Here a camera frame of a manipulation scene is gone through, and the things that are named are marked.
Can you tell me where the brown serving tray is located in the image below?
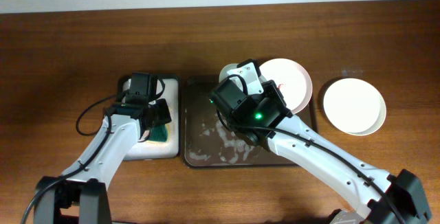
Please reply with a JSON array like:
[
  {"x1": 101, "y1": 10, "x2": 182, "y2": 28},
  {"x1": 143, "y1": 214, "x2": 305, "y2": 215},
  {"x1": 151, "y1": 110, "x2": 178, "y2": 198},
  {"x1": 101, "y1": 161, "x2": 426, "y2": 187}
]
[{"x1": 179, "y1": 76, "x2": 296, "y2": 168}]

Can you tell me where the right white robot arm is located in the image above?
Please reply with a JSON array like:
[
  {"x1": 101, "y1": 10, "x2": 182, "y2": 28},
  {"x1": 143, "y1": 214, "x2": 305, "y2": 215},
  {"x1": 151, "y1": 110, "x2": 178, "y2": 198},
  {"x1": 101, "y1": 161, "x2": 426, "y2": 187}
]
[{"x1": 210, "y1": 79, "x2": 432, "y2": 223}]

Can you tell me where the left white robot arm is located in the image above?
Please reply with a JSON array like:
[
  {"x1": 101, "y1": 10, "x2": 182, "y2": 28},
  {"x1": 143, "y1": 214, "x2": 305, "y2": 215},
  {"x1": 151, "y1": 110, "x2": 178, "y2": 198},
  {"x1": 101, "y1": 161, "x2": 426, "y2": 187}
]
[{"x1": 21, "y1": 99, "x2": 171, "y2": 223}]

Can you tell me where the pink white plate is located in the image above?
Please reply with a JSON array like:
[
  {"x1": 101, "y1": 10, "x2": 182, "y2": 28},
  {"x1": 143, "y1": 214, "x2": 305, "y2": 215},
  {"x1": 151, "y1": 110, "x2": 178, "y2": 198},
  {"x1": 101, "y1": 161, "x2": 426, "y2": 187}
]
[{"x1": 260, "y1": 58, "x2": 313, "y2": 114}]

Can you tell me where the soapy water tray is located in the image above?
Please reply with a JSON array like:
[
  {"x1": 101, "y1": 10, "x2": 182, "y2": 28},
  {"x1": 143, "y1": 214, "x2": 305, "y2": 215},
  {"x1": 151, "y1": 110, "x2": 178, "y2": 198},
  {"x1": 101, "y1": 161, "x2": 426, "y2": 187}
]
[{"x1": 124, "y1": 74, "x2": 179, "y2": 161}]

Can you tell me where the green yellow scrub sponge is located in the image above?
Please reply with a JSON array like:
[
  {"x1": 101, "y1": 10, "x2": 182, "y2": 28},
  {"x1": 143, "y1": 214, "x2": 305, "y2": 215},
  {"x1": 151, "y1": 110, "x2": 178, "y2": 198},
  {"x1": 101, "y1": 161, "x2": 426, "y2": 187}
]
[{"x1": 147, "y1": 124, "x2": 168, "y2": 142}]

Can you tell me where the cream white plate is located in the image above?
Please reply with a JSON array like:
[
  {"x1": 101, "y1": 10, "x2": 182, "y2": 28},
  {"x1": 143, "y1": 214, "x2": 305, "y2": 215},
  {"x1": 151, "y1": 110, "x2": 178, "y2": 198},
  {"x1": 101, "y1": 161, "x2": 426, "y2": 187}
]
[{"x1": 322, "y1": 78, "x2": 387, "y2": 136}]

